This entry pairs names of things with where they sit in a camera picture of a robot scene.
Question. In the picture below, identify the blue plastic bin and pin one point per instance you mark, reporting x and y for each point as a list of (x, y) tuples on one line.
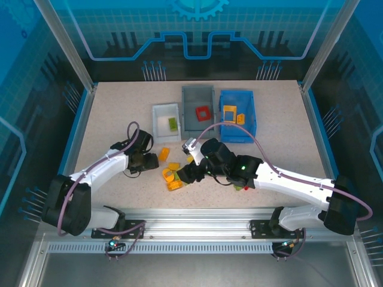
[(251, 104)]

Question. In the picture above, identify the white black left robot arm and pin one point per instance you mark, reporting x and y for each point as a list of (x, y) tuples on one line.
[(101, 172)]

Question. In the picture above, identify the small green lego brick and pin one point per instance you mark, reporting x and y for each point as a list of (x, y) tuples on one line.
[(237, 187)]

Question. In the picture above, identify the yellow round lego piece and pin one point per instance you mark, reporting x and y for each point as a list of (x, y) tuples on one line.
[(168, 177)]

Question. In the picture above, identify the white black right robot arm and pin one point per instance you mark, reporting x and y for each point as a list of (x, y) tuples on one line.
[(287, 188)]

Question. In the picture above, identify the white plastic bin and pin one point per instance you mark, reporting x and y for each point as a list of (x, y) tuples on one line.
[(161, 119)]

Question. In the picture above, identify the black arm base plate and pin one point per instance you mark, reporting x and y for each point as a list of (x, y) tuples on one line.
[(258, 228), (134, 228)]

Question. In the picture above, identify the aluminium profile rail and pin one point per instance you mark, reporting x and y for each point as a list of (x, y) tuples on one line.
[(194, 221)]

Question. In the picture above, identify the yellow lego brick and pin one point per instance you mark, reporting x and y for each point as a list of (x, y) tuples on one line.
[(164, 154), (175, 186), (240, 118), (173, 166)]

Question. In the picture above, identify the blue table border strip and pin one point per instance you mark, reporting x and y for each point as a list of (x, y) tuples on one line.
[(71, 143), (324, 143)]

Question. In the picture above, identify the red lego window frame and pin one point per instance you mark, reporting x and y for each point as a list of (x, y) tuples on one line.
[(199, 115)]

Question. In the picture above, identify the aluminium frame post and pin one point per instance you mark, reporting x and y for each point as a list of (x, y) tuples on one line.
[(327, 45), (67, 45)]

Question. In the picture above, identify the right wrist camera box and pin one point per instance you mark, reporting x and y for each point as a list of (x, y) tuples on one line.
[(188, 146)]

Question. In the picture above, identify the grey plastic bin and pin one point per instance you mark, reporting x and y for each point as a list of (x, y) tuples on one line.
[(194, 98)]

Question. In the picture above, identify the yellow lego window frame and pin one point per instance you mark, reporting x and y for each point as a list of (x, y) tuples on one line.
[(224, 113)]

